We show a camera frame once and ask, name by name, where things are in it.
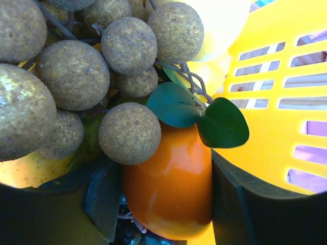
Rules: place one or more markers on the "orange fruit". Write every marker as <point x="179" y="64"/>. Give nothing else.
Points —
<point x="171" y="194"/>

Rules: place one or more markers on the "yellow plastic basket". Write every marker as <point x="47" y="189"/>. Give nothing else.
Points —
<point x="278" y="79"/>

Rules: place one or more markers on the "yellow star fruit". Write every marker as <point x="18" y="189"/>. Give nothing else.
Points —
<point x="33" y="169"/>

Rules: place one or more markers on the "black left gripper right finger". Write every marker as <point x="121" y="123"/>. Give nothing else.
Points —
<point x="248" y="210"/>

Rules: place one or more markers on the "brown longan bunch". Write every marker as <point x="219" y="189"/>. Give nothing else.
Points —
<point x="43" y="88"/>

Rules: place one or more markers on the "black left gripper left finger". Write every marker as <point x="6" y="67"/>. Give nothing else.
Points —
<point x="80" y="207"/>

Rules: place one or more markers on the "dark grape bunch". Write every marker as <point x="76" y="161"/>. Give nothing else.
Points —
<point x="128" y="232"/>

